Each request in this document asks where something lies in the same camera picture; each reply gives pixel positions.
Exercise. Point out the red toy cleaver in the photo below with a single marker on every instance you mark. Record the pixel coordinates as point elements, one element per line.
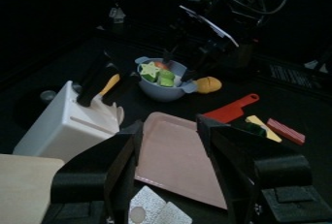
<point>230,109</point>

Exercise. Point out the white background clamp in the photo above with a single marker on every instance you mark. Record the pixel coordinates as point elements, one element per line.
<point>116,15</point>

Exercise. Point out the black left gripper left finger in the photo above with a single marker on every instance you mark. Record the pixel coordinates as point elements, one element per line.
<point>92,169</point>

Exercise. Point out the light wooden cutting board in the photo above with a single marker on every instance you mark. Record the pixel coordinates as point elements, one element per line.
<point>23,189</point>

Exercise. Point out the white label strip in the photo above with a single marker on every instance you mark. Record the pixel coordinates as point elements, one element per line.
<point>211,25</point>

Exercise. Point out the orange toy food piece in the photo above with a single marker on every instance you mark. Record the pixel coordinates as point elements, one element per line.
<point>161,65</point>

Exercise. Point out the white toy knife block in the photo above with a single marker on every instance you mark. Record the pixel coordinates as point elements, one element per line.
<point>68,127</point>

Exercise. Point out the black vent grille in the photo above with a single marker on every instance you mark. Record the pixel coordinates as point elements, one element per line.
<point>293,76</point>

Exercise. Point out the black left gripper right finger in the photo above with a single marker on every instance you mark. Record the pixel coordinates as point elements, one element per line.
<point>254,169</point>

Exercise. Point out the green toy vegetable piece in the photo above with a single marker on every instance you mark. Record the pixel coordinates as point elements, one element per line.
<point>166,78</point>

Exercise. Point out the blue-grey toy pot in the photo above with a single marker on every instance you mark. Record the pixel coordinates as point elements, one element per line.
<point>162,92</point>

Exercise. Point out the yellow toy food wedge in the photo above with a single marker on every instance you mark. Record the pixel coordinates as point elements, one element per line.
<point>264,127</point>

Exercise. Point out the red toy food bar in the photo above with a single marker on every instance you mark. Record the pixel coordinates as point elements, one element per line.
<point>285,131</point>

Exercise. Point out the dark green toy food piece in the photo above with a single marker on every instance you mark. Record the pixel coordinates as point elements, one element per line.
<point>256,130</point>

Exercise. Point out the yellow-green star fruit slice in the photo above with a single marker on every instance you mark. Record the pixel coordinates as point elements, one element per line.
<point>149,69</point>

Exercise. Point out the grey round knob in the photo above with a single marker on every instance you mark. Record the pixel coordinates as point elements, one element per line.
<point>47,96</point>

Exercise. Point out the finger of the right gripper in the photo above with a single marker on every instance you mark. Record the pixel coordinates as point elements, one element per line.
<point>190,74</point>
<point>167,58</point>

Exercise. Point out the pink plastic tray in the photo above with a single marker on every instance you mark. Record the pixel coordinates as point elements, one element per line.
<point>173,156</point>

